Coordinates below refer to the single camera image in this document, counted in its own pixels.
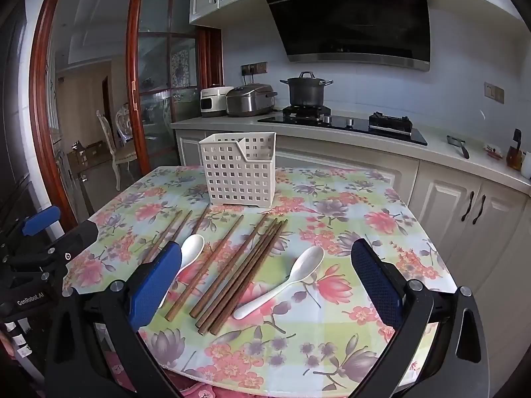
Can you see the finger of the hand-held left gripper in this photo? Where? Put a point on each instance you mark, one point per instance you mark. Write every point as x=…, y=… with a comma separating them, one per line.
x=41, y=219
x=79, y=238

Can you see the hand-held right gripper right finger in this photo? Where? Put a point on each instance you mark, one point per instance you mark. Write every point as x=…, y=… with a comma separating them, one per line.
x=375, y=282

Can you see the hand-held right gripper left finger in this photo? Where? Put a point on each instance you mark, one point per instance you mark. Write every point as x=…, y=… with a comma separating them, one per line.
x=155, y=282

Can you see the white ceramic spoon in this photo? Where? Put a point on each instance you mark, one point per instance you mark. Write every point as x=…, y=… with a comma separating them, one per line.
x=193, y=248
x=307, y=261

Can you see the group of wooden chopsticks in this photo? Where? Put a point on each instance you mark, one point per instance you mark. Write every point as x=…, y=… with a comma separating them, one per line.
x=244, y=273

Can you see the white plastic utensil basket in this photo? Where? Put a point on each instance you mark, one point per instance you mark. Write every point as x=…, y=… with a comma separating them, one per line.
x=232, y=174

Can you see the floral tablecloth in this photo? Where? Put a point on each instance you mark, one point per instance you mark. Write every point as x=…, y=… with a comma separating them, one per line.
x=332, y=224

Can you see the brown cardboard box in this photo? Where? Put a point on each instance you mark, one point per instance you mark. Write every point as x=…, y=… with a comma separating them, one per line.
x=93, y=151

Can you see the white ornate dining chair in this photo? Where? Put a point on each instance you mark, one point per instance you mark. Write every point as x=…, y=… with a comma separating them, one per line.
x=124, y=155
x=123, y=116

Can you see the white kitchen base cabinets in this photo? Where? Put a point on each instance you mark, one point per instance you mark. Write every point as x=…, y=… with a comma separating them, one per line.
x=439, y=190

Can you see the black gas hob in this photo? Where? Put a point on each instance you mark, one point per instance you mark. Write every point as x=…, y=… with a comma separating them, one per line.
x=352, y=126

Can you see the small metal ladle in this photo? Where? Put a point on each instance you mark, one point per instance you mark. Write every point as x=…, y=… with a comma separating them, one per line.
x=454, y=140

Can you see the glass sliding door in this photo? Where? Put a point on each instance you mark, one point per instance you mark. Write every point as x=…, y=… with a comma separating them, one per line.
x=132, y=70

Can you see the small red white dish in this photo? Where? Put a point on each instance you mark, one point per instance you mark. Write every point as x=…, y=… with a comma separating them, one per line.
x=493, y=151

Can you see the amber oil bottle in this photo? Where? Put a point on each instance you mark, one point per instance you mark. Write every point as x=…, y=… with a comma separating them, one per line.
x=514, y=157

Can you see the white countertop appliance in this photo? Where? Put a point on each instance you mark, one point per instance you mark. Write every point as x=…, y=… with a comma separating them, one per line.
x=213, y=103

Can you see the white jar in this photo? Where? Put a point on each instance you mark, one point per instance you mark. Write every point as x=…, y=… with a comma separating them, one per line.
x=526, y=166

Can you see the grey stock pot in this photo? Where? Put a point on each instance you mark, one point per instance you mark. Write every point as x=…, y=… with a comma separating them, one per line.
x=306, y=91

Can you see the silver rice cooker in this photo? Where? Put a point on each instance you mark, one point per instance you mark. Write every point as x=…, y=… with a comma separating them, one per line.
x=249, y=101

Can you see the black range hood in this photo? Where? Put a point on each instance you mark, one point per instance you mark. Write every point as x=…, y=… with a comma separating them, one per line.
x=352, y=16

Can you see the red wooden door frame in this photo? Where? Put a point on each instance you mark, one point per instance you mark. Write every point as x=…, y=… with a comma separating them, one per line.
x=41, y=91

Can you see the wall power socket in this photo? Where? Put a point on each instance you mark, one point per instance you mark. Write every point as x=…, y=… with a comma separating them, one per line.
x=259, y=67

